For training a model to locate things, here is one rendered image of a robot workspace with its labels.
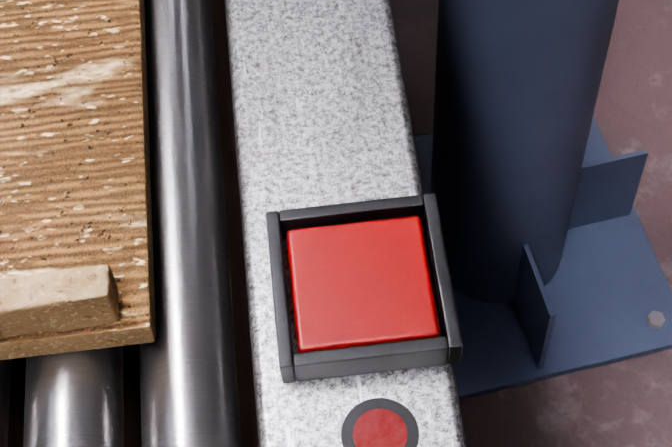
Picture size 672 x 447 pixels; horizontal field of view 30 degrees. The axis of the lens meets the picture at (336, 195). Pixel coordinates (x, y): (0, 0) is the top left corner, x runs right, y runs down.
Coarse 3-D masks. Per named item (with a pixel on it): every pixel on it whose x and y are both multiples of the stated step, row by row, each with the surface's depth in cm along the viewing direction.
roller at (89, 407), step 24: (48, 360) 53; (72, 360) 53; (96, 360) 54; (120, 360) 55; (48, 384) 53; (72, 384) 53; (96, 384) 53; (120, 384) 54; (24, 408) 54; (48, 408) 52; (72, 408) 52; (96, 408) 52; (120, 408) 54; (24, 432) 53; (48, 432) 52; (72, 432) 51; (96, 432) 52; (120, 432) 53
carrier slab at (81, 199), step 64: (0, 0) 62; (64, 0) 62; (128, 0) 62; (0, 64) 60; (64, 64) 60; (128, 64) 60; (0, 128) 58; (64, 128) 58; (128, 128) 58; (0, 192) 56; (64, 192) 56; (128, 192) 56; (0, 256) 54; (64, 256) 54; (128, 256) 54; (128, 320) 52
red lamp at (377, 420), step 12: (360, 420) 52; (372, 420) 52; (384, 420) 52; (396, 420) 52; (360, 432) 51; (372, 432) 51; (384, 432) 51; (396, 432) 51; (360, 444) 51; (372, 444) 51; (384, 444) 51; (396, 444) 51
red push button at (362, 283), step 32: (352, 224) 55; (384, 224) 55; (416, 224) 55; (288, 256) 55; (320, 256) 54; (352, 256) 54; (384, 256) 54; (416, 256) 54; (320, 288) 54; (352, 288) 53; (384, 288) 53; (416, 288) 53; (320, 320) 53; (352, 320) 53; (384, 320) 53; (416, 320) 52
